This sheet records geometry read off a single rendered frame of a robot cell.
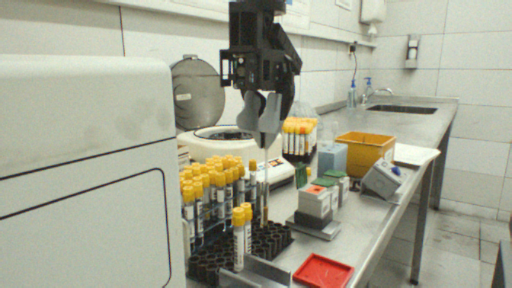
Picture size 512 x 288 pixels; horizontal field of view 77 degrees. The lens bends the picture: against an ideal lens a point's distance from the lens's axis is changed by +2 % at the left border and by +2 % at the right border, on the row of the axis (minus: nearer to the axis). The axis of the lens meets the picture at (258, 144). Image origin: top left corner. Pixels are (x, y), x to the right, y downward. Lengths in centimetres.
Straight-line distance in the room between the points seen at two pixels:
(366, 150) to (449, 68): 210
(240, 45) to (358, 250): 37
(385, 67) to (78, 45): 250
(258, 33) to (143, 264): 33
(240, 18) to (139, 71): 28
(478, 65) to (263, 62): 257
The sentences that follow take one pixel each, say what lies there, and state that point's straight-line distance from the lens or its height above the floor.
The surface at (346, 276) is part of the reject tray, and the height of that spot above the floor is 88.
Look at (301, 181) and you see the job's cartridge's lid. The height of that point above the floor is 96.
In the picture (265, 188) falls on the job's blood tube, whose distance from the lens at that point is 54.
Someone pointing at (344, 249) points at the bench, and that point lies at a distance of 58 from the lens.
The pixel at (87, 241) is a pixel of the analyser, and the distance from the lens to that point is 18.
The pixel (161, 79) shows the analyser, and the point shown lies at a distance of 19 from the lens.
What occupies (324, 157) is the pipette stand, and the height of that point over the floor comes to 96.
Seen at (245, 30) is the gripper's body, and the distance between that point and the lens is 45.
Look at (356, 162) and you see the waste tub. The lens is 89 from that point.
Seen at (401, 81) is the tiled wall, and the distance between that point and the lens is 296.
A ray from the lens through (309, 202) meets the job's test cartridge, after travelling 59.
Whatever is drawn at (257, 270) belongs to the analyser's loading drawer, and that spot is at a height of 92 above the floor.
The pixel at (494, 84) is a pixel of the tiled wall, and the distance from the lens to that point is 292.
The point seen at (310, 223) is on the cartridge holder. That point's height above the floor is 90.
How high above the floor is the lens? 117
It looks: 14 degrees down
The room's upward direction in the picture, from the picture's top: straight up
